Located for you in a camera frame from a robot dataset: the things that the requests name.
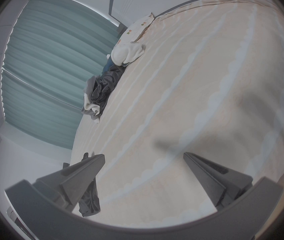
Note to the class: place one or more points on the black chest of drawers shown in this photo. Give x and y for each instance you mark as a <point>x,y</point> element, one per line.
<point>66,165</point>

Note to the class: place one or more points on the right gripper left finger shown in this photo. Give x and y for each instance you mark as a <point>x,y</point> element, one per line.
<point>81,176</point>

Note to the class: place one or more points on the white printed pillow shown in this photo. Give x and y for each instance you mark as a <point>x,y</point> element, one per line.
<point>137,27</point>

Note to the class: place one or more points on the bed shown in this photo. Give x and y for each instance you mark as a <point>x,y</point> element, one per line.
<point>207,84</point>

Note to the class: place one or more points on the grey bedside table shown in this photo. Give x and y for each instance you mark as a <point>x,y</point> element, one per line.
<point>121,30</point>

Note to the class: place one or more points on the blue-green curtain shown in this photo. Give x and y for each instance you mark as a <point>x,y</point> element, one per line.
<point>44,109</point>
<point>61,39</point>

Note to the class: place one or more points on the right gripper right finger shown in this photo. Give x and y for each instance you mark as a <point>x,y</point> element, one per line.
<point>217,181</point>

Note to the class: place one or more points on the pile of clothes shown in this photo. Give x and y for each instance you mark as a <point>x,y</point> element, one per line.
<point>101,86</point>

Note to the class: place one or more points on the black T-shirt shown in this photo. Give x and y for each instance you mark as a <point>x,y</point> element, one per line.
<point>90,199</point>

